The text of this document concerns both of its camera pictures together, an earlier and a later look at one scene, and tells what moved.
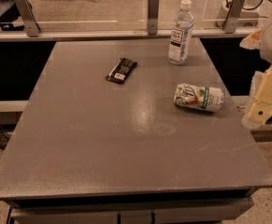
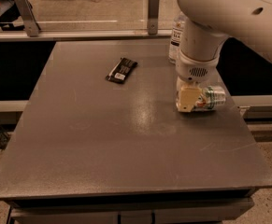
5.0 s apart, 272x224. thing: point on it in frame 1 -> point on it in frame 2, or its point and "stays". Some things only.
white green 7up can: x=204 y=98 stays
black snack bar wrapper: x=121 y=70 stays
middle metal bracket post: x=152 y=13 stays
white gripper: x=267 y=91 -> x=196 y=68
